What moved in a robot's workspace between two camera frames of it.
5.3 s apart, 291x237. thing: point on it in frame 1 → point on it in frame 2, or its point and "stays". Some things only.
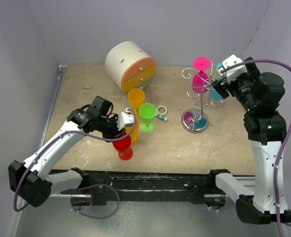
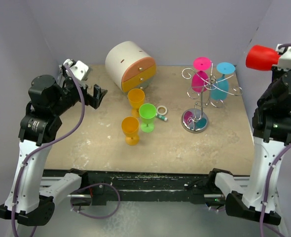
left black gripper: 115,132 → 93,101
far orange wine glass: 135,97 stays
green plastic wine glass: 147,112 stays
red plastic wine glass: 123,145 → 262,58
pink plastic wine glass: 200,82 stays
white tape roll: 162,106 stays
